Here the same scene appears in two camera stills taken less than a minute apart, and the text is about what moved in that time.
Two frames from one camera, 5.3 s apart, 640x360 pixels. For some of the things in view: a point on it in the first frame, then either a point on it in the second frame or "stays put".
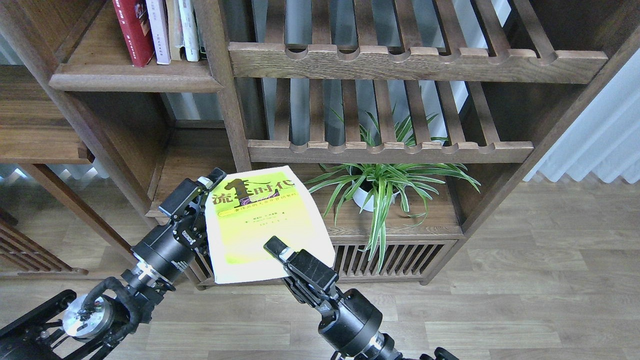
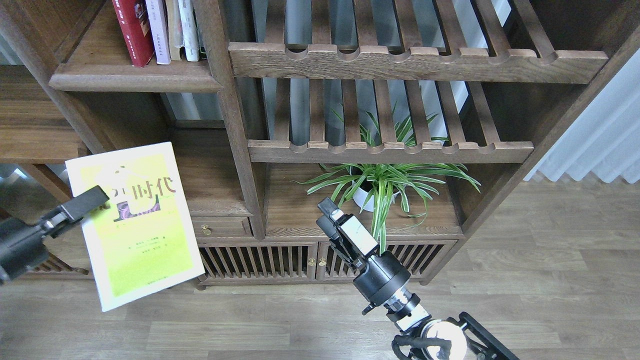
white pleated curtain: x=605 y=140 stays put
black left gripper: x=170 y=251 → x=22 y=247
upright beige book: x=175 y=28 stays put
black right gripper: x=350 y=323 → x=384 y=273
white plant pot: x=361 y=195 stays put
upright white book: x=190 y=35 stays put
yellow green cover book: x=244 y=209 → x=141 y=240
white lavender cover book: x=158 y=23 stays put
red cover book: x=134 y=21 stays put
